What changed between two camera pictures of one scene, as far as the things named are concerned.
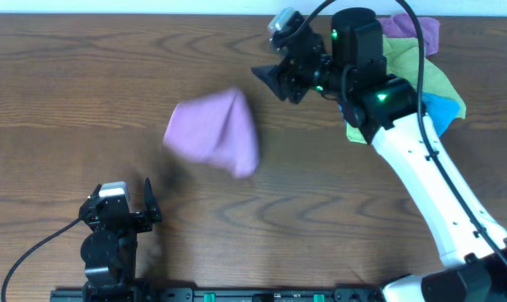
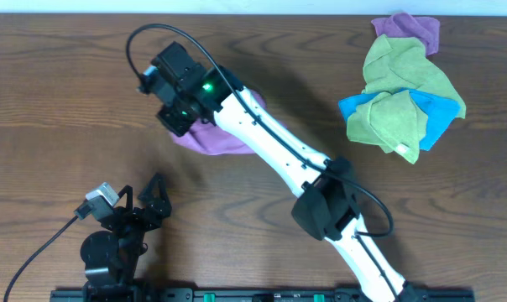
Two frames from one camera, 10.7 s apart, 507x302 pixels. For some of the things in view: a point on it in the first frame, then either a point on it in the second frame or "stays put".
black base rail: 216,294 stays put
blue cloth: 443,110 stays put
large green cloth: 402,59 stays put
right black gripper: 290,76 → 176,125
